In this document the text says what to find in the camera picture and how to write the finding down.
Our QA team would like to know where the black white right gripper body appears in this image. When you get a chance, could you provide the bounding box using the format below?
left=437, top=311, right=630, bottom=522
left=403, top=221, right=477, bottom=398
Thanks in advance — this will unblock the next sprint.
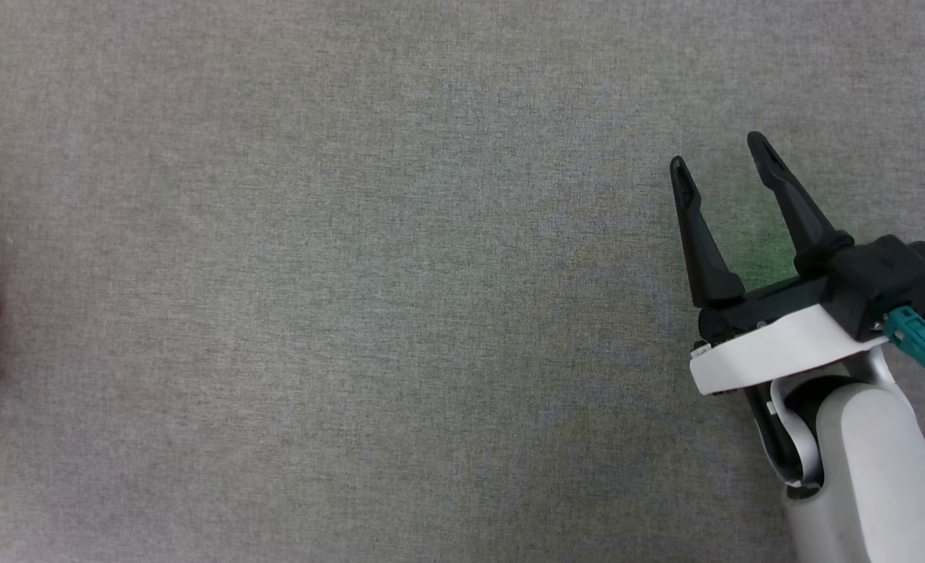
left=690, top=273, right=894, bottom=396

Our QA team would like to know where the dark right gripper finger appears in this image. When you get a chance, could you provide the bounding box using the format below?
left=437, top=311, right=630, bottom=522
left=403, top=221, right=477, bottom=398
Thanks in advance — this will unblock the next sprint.
left=747, top=131, right=855, bottom=277
left=670, top=156, right=746, bottom=308

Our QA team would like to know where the grey fabric sofa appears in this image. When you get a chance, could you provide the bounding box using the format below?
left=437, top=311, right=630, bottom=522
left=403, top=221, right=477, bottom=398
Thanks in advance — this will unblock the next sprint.
left=0, top=0, right=925, bottom=563

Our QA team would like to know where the teal-plug right camera cable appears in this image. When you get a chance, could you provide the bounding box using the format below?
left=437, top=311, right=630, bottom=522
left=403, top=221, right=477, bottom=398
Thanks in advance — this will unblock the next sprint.
left=883, top=306, right=925, bottom=479

